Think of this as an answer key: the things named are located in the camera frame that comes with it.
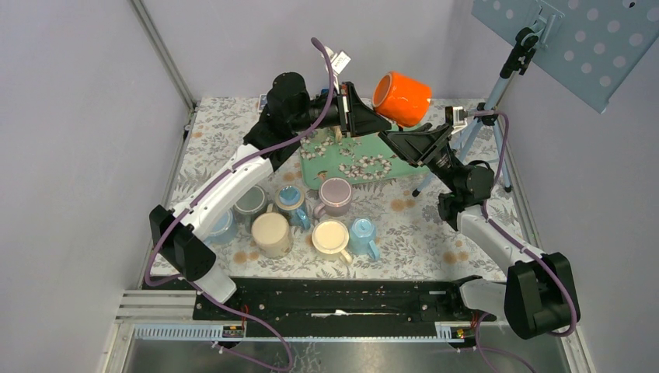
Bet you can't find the round beige glazed mug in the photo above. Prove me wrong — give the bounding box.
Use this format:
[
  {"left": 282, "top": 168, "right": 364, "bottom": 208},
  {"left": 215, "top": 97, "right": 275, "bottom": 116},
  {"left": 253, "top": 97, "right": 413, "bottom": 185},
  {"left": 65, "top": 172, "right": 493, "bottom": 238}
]
[{"left": 333, "top": 126, "right": 343, "bottom": 143}]

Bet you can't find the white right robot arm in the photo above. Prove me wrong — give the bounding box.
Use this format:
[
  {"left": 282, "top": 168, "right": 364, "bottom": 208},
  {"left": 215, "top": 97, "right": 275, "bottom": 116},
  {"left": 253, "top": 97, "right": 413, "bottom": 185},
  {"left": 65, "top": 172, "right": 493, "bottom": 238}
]
[{"left": 378, "top": 124, "right": 581, "bottom": 340}]

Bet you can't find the light blue tripod stand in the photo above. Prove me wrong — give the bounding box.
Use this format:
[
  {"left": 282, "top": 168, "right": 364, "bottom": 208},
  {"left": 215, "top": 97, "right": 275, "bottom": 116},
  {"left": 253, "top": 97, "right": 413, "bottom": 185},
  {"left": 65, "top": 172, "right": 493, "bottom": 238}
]
[{"left": 411, "top": 26, "right": 541, "bottom": 198}]

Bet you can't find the orange mug with black handle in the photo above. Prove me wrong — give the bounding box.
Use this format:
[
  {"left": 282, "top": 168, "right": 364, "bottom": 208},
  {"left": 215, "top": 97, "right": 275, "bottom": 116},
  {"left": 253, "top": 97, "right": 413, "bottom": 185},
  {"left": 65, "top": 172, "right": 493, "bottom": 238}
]
[{"left": 372, "top": 71, "right": 432, "bottom": 127}]

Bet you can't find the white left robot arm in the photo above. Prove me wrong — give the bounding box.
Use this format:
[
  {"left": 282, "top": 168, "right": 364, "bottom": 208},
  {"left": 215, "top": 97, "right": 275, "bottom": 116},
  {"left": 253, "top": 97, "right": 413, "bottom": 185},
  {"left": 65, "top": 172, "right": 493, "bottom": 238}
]
[{"left": 149, "top": 72, "right": 392, "bottom": 319}]

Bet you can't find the grey mug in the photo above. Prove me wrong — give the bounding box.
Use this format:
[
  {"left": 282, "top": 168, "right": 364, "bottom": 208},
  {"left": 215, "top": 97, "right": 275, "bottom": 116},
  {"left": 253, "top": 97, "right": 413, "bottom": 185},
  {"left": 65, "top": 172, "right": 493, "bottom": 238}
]
[{"left": 233, "top": 185, "right": 269, "bottom": 234}]

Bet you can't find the blue dotted panel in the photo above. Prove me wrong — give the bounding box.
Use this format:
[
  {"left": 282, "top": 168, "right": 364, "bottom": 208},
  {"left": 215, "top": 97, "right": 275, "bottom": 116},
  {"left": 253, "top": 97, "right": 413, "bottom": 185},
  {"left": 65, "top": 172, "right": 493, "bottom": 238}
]
[{"left": 472, "top": 0, "right": 658, "bottom": 113}]

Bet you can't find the beige seahorse print mug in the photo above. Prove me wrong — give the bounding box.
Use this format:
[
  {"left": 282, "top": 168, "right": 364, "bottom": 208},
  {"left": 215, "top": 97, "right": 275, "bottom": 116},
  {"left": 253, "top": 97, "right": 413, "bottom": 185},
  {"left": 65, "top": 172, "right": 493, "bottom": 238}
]
[{"left": 306, "top": 127, "right": 336, "bottom": 144}]

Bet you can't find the blue butterfly mug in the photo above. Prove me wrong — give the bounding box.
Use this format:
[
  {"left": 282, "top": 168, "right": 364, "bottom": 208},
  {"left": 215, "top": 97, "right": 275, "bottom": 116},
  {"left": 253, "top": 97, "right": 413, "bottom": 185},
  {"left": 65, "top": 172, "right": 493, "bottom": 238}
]
[{"left": 274, "top": 185, "right": 312, "bottom": 230}]

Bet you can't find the lilac mug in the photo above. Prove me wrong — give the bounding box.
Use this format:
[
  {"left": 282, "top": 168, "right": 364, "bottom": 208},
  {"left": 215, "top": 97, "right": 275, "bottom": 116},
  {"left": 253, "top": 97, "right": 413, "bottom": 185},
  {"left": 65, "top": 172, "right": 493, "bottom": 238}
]
[{"left": 312, "top": 177, "right": 353, "bottom": 218}]

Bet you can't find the pale blue ribbed mug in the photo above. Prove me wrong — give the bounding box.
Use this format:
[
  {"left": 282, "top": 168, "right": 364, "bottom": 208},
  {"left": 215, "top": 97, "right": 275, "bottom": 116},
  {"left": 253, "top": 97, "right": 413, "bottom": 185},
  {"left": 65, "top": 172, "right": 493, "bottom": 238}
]
[{"left": 204, "top": 209, "right": 238, "bottom": 245}]

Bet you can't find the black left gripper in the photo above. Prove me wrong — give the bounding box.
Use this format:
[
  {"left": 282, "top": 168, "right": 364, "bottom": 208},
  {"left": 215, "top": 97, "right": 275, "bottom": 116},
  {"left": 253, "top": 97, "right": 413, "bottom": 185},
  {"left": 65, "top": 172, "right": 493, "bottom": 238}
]
[{"left": 289, "top": 80, "right": 391, "bottom": 136}]

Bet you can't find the floral tablecloth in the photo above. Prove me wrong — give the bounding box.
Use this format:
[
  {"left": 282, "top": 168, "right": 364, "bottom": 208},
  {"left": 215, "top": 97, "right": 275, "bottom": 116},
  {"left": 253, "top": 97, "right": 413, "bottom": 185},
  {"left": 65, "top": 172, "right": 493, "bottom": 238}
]
[{"left": 172, "top": 97, "right": 505, "bottom": 281}]

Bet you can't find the beige cartoon print mug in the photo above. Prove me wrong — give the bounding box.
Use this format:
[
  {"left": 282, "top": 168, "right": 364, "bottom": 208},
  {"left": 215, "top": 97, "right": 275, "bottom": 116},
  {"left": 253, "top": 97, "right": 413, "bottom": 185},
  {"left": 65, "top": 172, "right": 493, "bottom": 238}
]
[{"left": 251, "top": 212, "right": 293, "bottom": 258}]

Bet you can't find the white slotted cable duct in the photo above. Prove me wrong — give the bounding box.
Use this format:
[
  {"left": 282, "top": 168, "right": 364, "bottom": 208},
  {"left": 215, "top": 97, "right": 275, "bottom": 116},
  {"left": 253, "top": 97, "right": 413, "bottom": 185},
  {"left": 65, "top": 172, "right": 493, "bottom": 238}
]
[{"left": 134, "top": 320, "right": 464, "bottom": 343}]

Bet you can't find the light blue faceted mug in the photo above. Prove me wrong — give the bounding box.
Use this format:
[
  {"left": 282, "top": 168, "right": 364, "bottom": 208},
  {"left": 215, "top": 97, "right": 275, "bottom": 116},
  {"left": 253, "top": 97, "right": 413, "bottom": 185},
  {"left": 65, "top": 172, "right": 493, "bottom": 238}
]
[{"left": 348, "top": 218, "right": 381, "bottom": 260}]

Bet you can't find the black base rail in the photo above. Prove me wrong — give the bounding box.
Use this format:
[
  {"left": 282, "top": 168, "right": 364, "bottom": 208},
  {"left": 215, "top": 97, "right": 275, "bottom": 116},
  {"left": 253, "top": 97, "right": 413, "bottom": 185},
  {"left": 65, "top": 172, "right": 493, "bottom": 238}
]
[{"left": 192, "top": 277, "right": 482, "bottom": 339}]

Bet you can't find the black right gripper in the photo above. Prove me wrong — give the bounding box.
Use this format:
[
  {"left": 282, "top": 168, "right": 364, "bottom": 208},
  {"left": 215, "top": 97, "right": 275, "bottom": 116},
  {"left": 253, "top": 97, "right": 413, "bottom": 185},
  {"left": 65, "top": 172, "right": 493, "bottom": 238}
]
[{"left": 378, "top": 123, "right": 463, "bottom": 193}]

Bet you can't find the cream yellow mug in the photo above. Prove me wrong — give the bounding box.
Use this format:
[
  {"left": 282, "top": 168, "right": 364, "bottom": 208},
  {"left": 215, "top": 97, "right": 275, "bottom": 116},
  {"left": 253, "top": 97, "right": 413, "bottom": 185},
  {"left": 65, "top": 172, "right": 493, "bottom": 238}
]
[{"left": 312, "top": 219, "right": 353, "bottom": 266}]

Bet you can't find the green floral bird tray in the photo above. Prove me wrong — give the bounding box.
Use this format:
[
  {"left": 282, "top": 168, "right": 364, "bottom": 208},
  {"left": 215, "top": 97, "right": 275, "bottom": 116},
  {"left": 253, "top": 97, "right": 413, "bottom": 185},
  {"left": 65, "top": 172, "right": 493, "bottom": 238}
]
[{"left": 298, "top": 134, "right": 428, "bottom": 190}]

